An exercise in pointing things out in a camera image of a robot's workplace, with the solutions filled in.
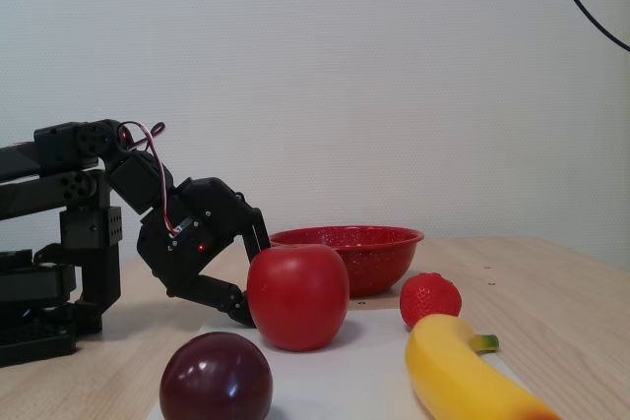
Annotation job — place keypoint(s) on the red toy apple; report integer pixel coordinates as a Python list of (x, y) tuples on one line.
[(295, 297)]

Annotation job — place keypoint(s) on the dark purple toy plum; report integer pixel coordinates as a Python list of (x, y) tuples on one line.
[(216, 378)]

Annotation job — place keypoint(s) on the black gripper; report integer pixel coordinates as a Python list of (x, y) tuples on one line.
[(197, 228)]

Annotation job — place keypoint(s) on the white paper sheet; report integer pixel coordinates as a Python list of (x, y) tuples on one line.
[(344, 380)]

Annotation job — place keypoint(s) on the red toy strawberry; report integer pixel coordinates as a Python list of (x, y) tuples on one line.
[(428, 297)]

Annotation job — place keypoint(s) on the yellow toy banana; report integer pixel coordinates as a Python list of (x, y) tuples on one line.
[(453, 371)]

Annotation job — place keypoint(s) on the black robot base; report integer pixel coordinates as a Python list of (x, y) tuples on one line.
[(34, 312)]

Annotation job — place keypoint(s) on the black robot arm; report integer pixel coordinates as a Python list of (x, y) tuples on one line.
[(54, 184)]

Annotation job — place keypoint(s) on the red speckled bowl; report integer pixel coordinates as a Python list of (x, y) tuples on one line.
[(369, 253)]

